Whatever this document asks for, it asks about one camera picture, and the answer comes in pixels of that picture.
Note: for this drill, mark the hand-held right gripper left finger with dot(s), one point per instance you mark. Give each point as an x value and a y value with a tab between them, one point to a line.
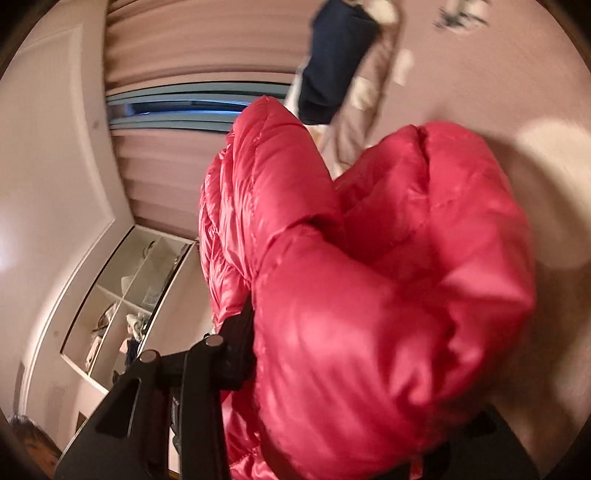
238	341

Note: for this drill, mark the red hooded puffer jacket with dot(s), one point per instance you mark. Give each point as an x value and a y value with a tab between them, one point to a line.
346	300

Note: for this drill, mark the blue-grey curtain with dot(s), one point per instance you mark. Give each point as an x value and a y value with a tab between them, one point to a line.
184	92

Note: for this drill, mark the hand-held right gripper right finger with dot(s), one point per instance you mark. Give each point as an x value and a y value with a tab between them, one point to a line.
508	461

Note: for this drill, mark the navy garment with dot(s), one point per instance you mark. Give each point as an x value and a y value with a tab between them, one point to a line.
337	60

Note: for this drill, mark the window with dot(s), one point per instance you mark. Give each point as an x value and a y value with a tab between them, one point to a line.
184	108

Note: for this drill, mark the white shelf cabinet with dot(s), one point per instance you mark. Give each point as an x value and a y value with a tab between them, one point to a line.
120	299

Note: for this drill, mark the pink curtain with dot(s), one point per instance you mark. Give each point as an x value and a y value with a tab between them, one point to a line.
161	184
207	41

